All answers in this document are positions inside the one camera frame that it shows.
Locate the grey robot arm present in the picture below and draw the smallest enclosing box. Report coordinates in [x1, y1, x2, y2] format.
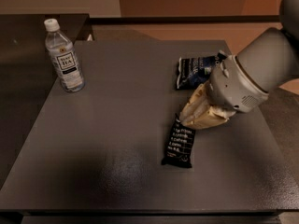
[176, 0, 299, 130]

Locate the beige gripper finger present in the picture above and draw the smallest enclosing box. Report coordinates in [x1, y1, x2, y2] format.
[183, 105, 236, 130]
[179, 84, 209, 126]

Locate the clear tea bottle white cap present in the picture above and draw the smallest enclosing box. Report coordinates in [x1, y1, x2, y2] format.
[44, 19, 85, 92]

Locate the dark blue chip bag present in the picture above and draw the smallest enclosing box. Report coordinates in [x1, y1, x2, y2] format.
[176, 50, 228, 90]

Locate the black rxbar chocolate bar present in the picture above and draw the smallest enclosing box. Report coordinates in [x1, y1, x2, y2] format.
[161, 114, 196, 169]

